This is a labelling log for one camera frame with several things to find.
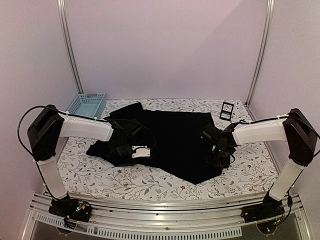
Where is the black t-shirt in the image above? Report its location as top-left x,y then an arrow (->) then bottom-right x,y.
85,101 -> 226,184

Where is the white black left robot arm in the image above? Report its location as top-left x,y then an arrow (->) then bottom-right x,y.
27,104 -> 151,226

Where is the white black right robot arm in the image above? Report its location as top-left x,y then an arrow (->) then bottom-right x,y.
201,108 -> 320,227

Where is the small black brooch stand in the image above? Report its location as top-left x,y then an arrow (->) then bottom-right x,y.
219,101 -> 235,121

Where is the floral patterned table mat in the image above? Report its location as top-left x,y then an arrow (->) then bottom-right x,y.
48,98 -> 278,202

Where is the light blue plastic basket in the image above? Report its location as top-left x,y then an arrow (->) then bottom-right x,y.
66,93 -> 106,118

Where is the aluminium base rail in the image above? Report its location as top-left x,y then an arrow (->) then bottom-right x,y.
21,193 -> 312,240

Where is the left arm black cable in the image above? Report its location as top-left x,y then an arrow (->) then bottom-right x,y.
16,105 -> 157,196

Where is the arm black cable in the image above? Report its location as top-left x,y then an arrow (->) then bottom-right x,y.
229,113 -> 320,208
16,105 -> 157,196

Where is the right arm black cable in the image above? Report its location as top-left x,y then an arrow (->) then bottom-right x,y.
229,113 -> 320,208

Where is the right aluminium frame post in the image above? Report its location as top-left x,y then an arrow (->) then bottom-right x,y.
245,0 -> 275,108

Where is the aluminium frame post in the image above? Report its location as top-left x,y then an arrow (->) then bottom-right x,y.
56,0 -> 84,94
245,0 -> 275,108

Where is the left aluminium frame post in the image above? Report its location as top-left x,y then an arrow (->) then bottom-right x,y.
56,0 -> 84,94

